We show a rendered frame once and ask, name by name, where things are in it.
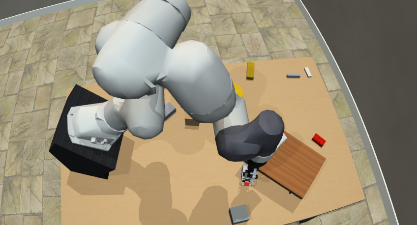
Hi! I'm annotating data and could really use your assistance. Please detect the yellow rectangular block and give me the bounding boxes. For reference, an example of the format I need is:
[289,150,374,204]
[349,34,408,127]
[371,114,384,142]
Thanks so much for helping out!
[246,62,254,80]

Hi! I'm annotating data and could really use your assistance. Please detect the red toy building brick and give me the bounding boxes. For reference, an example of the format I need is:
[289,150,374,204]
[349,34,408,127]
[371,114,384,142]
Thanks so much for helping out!
[312,134,326,147]

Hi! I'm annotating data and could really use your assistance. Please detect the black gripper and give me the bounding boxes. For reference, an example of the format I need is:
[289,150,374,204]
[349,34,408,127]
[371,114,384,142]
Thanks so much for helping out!
[244,160,267,179]

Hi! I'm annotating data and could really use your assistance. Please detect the tan cube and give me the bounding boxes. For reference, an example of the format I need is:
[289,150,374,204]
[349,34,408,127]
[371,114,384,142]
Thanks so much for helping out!
[185,113,199,126]

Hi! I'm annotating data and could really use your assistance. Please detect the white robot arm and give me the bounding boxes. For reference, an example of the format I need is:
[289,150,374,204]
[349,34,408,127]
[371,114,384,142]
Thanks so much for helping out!
[67,0,287,163]

